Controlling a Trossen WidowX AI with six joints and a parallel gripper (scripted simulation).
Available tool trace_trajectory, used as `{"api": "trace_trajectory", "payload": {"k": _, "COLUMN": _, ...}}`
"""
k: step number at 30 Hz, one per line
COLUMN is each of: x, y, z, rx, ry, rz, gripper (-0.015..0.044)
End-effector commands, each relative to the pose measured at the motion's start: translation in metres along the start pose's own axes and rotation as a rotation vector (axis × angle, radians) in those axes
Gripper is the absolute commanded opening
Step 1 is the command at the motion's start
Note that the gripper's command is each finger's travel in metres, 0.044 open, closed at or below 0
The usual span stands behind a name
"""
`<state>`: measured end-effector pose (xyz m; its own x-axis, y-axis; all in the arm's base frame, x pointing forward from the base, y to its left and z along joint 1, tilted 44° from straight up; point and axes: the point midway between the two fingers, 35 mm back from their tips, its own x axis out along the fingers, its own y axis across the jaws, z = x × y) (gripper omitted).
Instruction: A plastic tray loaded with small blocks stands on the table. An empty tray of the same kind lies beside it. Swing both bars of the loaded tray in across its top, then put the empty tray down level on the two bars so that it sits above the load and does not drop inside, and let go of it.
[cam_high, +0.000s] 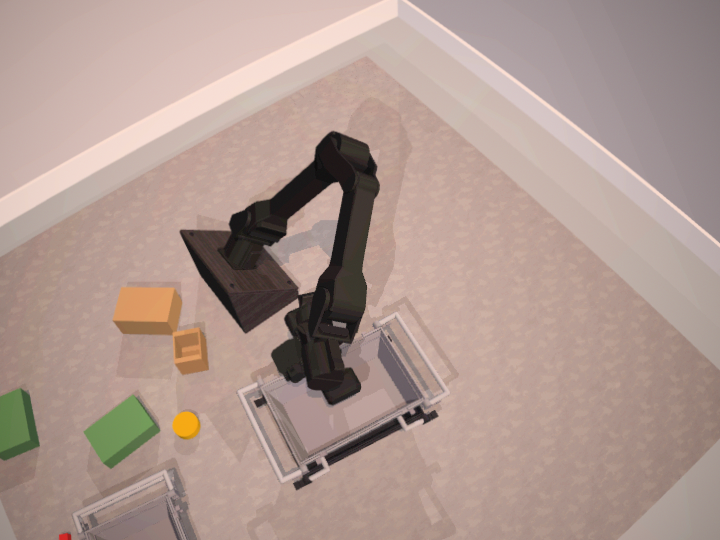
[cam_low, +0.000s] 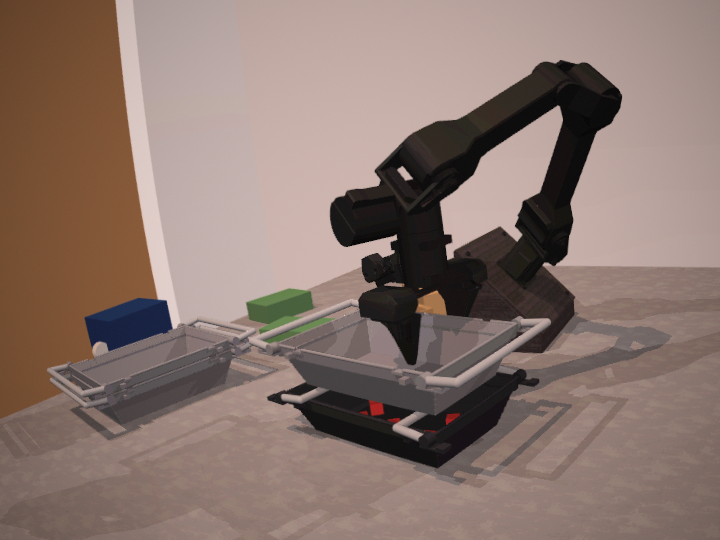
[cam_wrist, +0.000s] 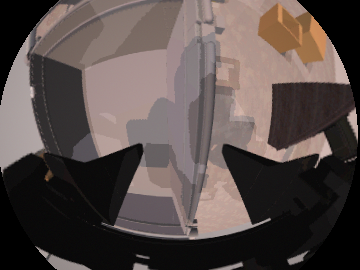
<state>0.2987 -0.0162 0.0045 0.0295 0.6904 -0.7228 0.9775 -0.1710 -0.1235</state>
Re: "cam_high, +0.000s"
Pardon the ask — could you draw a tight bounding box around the orange cylinder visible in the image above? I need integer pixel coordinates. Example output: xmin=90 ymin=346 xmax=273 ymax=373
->
xmin=172 ymin=412 xmax=201 ymax=440

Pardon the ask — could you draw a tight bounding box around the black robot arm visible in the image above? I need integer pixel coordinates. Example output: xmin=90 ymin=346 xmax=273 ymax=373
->
xmin=217 ymin=131 xmax=380 ymax=391

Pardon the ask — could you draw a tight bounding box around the green rectangular block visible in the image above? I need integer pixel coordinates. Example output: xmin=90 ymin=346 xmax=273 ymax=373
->
xmin=83 ymin=395 xmax=160 ymax=469
xmin=0 ymin=388 xmax=40 ymax=461

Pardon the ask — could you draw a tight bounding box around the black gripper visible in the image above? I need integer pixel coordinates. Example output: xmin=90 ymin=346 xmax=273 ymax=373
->
xmin=284 ymin=307 xmax=361 ymax=406

